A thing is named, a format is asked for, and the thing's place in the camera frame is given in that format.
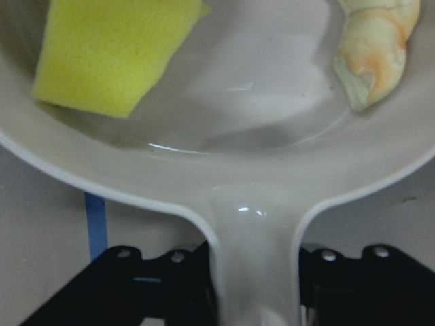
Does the yellow sponge piece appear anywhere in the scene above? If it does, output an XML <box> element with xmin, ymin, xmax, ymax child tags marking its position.
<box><xmin>32</xmin><ymin>1</ymin><xmax>210</xmax><ymax>118</ymax></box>

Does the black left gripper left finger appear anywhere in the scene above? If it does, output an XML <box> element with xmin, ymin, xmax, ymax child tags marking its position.
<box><xmin>23</xmin><ymin>242</ymin><xmax>218</xmax><ymax>325</ymax></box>

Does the beige plastic dustpan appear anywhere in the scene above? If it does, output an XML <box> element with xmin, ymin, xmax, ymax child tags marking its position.
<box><xmin>1</xmin><ymin>1</ymin><xmax>434</xmax><ymax>325</ymax></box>

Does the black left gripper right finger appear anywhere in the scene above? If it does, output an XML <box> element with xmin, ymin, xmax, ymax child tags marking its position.
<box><xmin>299</xmin><ymin>244</ymin><xmax>434</xmax><ymax>325</ymax></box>

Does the twisted croissant bread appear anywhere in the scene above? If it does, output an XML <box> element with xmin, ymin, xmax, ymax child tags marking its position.
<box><xmin>334</xmin><ymin>1</ymin><xmax>421</xmax><ymax>111</ymax></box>

